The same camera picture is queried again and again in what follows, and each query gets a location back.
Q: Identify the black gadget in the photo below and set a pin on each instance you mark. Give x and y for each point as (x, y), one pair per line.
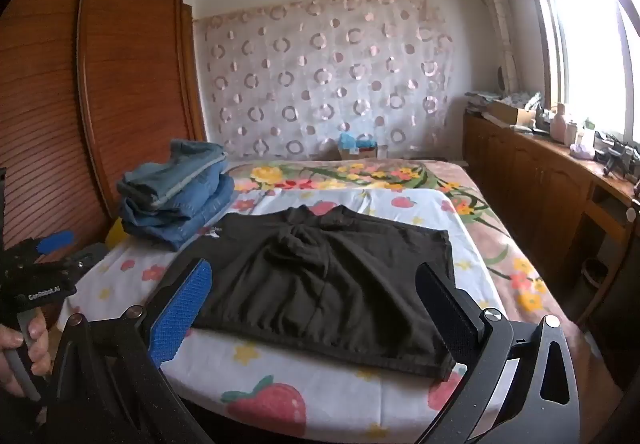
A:
(617, 155)

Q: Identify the light blue folded jeans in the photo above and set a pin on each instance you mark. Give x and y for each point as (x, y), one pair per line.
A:
(170, 169)

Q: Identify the white flower print sheet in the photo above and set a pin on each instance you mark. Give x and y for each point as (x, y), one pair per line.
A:
(310, 399)

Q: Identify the drawn window curtain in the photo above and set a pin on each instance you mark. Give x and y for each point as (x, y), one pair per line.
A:
(495, 14)

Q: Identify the person's left hand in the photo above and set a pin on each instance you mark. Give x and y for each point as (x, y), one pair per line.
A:
(27, 349)

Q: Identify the wooden wardrobe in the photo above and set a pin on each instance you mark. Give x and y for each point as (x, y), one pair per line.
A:
(55, 99)

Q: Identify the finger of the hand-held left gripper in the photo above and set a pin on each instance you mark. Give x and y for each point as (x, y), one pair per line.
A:
(56, 242)

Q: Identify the box with blue cloth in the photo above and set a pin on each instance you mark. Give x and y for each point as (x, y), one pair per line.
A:
(357, 147)

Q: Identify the black pants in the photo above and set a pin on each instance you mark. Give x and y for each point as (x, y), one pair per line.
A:
(325, 284)

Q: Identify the cardboard box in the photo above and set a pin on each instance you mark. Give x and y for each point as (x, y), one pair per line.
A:
(510, 112)

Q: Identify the yellow object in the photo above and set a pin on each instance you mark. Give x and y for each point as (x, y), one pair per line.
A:
(115, 234)

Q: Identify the circle pattern sheer curtain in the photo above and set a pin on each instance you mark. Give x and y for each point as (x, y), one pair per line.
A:
(320, 74)

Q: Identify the pink floral bed blanket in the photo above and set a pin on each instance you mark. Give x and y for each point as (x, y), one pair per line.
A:
(500, 224)

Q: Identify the dark blue folded jeans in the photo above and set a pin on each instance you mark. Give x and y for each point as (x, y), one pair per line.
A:
(195, 214)

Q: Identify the window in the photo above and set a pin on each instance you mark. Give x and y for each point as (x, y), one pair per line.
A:
(585, 49)

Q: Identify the white bottle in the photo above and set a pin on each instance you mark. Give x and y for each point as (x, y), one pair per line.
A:
(571, 133)

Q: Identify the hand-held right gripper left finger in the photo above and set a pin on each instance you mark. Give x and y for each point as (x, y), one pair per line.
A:
(185, 304)

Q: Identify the pink bottle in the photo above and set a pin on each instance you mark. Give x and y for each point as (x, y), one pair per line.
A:
(559, 124)

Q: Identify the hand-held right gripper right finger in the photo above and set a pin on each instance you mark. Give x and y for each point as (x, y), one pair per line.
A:
(445, 319)

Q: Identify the wooden cabinet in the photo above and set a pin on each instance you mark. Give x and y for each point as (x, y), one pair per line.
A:
(530, 189)

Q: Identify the waste bin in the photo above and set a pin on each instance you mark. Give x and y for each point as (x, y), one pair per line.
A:
(594, 274)

